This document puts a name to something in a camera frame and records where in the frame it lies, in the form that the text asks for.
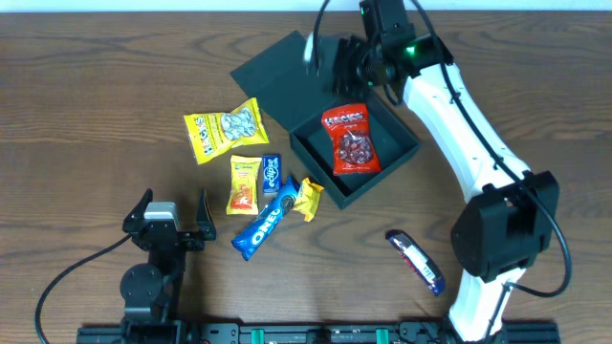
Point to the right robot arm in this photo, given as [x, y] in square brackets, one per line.
[509, 217]

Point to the red Hacks candy bag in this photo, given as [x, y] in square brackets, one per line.
[348, 129]

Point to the blue Oreo cookie pack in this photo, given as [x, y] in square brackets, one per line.
[248, 241]

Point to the blue Eclipse mint box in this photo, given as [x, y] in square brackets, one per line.
[272, 179]

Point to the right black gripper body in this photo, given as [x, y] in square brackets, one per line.
[364, 75]

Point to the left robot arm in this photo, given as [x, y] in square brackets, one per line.
[151, 290]

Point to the dark blue chocolate bar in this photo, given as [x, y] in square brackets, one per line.
[417, 260]

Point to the dark green open box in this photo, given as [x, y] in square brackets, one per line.
[294, 98]

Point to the small yellow cracker packet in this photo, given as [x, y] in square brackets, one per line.
[307, 199]

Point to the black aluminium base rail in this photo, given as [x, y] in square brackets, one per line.
[413, 332]

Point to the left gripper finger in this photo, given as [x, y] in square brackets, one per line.
[203, 219]
[137, 213]

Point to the yellow Hacks candy bag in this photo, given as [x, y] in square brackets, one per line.
[213, 134]

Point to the yellow orange snack packet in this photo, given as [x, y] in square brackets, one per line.
[243, 187]

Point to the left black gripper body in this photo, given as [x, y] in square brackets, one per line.
[171, 239]

